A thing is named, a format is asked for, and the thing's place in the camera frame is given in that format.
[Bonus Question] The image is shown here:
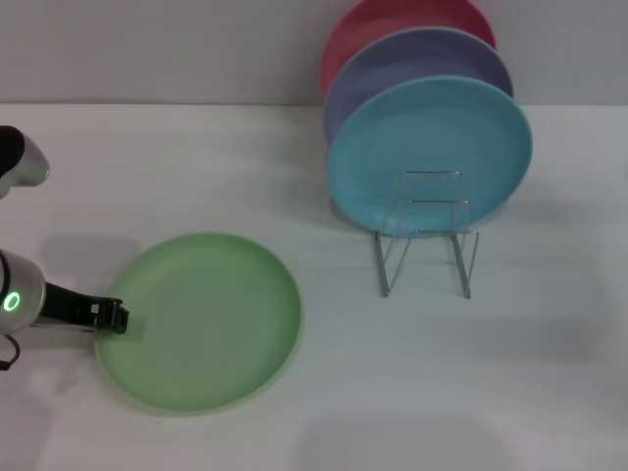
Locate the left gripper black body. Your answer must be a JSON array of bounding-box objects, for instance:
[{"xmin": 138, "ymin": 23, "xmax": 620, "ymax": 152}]
[{"xmin": 42, "ymin": 281, "xmax": 100, "ymax": 332}]

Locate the green plastic plate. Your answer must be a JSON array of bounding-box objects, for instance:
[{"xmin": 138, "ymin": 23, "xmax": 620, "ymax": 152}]
[{"xmin": 93, "ymin": 232, "xmax": 303, "ymax": 417}]

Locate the light blue plastic plate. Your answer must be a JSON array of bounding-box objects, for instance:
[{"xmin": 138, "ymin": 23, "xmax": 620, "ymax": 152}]
[{"xmin": 327, "ymin": 75, "xmax": 535, "ymax": 239}]

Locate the purple plastic plate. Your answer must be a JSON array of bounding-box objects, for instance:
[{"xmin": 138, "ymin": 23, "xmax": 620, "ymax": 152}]
[{"xmin": 322, "ymin": 26, "xmax": 515, "ymax": 144}]

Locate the red plastic plate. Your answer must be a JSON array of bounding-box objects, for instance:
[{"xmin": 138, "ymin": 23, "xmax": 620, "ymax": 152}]
[{"xmin": 319, "ymin": 0, "xmax": 497, "ymax": 98}]

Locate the thin black cable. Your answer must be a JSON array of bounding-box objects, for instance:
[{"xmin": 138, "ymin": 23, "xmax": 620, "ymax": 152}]
[{"xmin": 0, "ymin": 336, "xmax": 21, "ymax": 372}]

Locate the chrome wire plate rack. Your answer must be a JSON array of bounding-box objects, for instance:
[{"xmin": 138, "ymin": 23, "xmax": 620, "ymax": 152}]
[{"xmin": 373, "ymin": 170, "xmax": 481, "ymax": 300}]

